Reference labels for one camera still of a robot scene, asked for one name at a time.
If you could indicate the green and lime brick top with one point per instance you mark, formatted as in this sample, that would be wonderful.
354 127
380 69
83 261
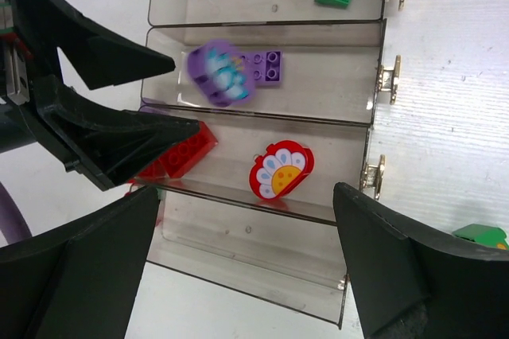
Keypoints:
485 235

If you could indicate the purple lotus lego brick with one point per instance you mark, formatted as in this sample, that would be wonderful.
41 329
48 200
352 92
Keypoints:
219 72

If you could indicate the red flower lego brick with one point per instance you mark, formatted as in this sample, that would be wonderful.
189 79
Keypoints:
283 167

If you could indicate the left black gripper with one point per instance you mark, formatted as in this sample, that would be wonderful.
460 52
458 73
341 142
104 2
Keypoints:
107 146

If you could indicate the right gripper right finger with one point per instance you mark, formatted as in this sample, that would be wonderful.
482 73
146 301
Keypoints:
413 281

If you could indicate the red rectangular lego brick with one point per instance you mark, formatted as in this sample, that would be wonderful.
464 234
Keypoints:
182 157

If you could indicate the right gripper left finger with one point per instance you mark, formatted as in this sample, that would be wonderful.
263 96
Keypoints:
79 280

